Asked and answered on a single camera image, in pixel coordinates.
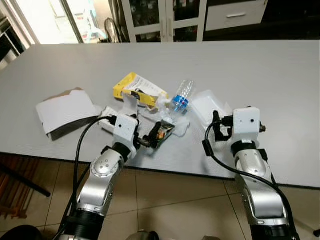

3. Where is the dark snack wrapper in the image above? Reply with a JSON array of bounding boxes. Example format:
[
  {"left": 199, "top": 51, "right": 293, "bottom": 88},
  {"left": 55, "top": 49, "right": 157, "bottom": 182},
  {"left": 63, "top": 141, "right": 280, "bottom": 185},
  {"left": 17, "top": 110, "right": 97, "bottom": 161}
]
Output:
[{"left": 150, "top": 121, "right": 176, "bottom": 150}]

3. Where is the clear plastic tray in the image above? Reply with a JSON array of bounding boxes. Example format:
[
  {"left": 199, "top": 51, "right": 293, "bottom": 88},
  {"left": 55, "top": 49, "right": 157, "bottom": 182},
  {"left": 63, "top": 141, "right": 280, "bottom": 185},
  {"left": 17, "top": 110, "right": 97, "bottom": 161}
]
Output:
[{"left": 190, "top": 89, "right": 235, "bottom": 127}]

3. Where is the crumpled clear plastic wrap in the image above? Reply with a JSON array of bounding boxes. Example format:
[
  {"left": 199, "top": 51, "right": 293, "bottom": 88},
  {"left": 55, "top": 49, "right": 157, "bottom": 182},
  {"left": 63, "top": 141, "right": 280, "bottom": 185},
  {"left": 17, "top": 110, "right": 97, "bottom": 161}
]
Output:
[{"left": 135, "top": 95, "right": 192, "bottom": 139}]

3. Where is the clear bottle with blue label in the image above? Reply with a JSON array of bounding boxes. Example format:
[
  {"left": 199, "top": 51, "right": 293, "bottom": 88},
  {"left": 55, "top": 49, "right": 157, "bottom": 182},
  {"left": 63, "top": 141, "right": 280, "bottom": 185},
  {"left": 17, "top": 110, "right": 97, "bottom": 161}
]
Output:
[{"left": 171, "top": 79, "right": 196, "bottom": 114}]

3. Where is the yellow and white carton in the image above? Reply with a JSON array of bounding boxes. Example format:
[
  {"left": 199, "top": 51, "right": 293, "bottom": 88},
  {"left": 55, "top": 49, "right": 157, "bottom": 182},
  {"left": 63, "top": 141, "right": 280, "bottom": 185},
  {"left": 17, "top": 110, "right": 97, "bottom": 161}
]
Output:
[{"left": 113, "top": 72, "right": 169, "bottom": 109}]

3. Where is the white torn cardboard box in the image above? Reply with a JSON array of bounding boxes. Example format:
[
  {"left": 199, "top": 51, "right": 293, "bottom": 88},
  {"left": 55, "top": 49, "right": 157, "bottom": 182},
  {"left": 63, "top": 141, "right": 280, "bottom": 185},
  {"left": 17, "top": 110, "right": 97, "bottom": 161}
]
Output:
[{"left": 36, "top": 88, "right": 105, "bottom": 142}]

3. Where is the dark metal chair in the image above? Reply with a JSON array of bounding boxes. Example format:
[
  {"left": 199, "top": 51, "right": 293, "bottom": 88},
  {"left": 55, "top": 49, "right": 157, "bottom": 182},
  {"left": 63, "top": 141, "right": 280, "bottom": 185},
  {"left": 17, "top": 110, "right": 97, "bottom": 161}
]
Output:
[{"left": 103, "top": 17, "right": 122, "bottom": 44}]

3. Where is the white glass-door cabinet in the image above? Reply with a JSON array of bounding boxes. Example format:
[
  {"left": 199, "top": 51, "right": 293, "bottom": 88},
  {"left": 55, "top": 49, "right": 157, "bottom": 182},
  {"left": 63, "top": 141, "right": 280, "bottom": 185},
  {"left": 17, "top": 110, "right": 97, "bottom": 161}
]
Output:
[{"left": 121, "top": 0, "right": 207, "bottom": 44}]

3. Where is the black table leg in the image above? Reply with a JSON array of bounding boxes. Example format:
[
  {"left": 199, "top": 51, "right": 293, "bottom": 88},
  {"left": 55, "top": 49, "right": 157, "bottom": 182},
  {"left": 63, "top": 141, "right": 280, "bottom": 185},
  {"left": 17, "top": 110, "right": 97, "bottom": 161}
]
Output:
[{"left": 0, "top": 162, "right": 52, "bottom": 198}]

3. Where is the bright glass window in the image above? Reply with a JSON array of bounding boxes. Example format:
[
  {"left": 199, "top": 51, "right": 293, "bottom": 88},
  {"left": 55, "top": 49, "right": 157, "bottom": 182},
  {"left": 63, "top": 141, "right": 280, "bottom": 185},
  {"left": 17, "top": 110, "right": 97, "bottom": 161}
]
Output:
[{"left": 12, "top": 0, "right": 123, "bottom": 45}]

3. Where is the dark side shelf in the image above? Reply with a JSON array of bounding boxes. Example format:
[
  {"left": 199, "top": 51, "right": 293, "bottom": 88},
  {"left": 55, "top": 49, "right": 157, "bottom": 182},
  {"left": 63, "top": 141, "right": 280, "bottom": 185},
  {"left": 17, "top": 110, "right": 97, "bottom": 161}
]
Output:
[{"left": 0, "top": 17, "right": 27, "bottom": 67}]

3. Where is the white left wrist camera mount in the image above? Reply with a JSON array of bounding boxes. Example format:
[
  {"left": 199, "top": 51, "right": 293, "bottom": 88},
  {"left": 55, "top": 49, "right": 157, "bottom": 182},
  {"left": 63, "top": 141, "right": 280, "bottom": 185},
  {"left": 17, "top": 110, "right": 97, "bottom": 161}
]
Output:
[{"left": 112, "top": 115, "right": 141, "bottom": 154}]

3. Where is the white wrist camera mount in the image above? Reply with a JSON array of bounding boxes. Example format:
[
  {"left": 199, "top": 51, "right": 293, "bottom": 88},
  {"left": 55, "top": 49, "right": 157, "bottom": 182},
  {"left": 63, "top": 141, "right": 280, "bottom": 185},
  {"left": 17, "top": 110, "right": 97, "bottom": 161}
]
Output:
[
  {"left": 231, "top": 107, "right": 264, "bottom": 146},
  {"left": 112, "top": 115, "right": 141, "bottom": 154}
]

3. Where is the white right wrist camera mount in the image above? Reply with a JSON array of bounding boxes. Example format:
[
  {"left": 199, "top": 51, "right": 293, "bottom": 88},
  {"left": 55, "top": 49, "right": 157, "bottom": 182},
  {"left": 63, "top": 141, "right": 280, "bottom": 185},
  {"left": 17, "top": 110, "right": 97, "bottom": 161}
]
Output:
[{"left": 231, "top": 107, "right": 264, "bottom": 146}]

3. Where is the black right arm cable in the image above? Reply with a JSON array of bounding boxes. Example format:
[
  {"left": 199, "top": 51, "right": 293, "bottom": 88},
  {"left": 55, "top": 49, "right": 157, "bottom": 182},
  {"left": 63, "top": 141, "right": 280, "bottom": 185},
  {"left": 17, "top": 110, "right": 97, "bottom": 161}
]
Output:
[{"left": 202, "top": 120, "right": 301, "bottom": 240}]

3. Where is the white drawer with handle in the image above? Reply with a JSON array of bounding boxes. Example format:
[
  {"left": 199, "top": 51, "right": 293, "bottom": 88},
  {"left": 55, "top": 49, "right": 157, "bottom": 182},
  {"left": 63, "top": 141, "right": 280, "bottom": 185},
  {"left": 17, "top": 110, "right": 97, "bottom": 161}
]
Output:
[{"left": 205, "top": 0, "right": 269, "bottom": 32}]

